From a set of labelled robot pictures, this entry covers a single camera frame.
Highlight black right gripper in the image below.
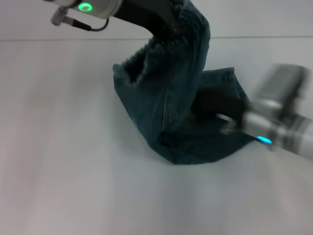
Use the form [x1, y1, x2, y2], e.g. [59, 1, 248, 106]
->
[195, 86, 250, 123]

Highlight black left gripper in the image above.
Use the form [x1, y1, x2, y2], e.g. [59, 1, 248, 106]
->
[114, 0, 187, 47]

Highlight blue denim shorts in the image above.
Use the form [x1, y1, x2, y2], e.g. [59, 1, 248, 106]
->
[112, 0, 258, 165]

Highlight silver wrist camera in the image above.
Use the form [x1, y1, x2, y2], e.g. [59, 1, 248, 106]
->
[253, 63, 310, 105]

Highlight black cable with metal plug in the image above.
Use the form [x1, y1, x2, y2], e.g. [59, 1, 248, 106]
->
[50, 6, 110, 32]

